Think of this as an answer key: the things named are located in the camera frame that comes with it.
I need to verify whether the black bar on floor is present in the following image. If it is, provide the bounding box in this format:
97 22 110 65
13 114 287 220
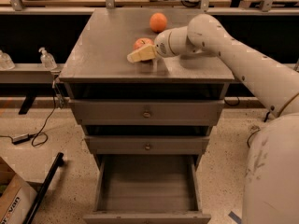
22 152 64 224

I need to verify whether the black cable on floor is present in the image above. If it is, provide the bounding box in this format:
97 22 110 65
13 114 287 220
246 110 271 148

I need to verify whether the black power adapter with cable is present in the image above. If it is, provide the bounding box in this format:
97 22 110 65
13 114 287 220
1 77 65 147

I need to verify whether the grey top drawer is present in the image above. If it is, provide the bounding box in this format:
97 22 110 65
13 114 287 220
69 99 224 126

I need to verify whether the grey middle drawer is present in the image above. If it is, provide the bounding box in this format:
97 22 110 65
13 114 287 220
85 136 209 155

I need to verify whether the grey open bottom drawer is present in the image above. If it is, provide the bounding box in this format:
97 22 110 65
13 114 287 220
83 155 211 224

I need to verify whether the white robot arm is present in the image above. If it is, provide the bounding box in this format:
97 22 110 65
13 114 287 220
127 14 299 224

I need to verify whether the grey wooden drawer cabinet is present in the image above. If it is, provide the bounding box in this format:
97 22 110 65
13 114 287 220
58 7 235 170

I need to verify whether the orange fruit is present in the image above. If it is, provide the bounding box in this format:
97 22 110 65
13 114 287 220
149 13 167 33

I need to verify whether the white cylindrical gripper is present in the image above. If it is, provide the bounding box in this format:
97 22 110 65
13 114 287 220
127 26 189 63

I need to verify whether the red apple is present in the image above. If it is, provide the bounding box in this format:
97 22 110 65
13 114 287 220
133 37 154 49

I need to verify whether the cardboard box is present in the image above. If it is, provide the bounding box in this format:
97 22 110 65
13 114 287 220
0 158 37 224

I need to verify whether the clear pump bottle left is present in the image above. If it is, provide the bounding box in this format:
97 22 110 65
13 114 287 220
38 47 57 70

